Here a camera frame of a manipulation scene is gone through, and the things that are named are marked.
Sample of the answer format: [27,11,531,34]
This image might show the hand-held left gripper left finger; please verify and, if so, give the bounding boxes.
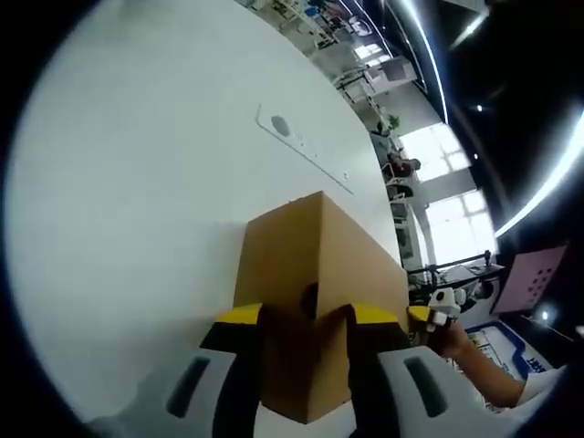
[89,302,275,438]

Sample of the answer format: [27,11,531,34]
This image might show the person's right hand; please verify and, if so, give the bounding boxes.
[431,318,471,361]

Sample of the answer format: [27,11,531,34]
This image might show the person's white shirt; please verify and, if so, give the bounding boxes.
[513,362,584,414]

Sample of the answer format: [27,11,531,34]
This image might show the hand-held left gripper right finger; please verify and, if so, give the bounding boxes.
[340,300,499,438]

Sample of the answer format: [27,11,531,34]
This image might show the pink dotted board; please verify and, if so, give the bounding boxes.
[489,245,570,316]

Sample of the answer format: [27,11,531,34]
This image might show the black metal frame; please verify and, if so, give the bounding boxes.
[407,249,496,293]

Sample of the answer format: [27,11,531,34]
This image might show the brown cardboard shoe box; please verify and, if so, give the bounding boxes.
[232,191,411,412]

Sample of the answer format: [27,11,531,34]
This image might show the grey table grommet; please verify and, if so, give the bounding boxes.
[269,113,292,137]

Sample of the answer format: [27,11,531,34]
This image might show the blue white banner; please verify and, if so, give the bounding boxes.
[463,318,556,382]

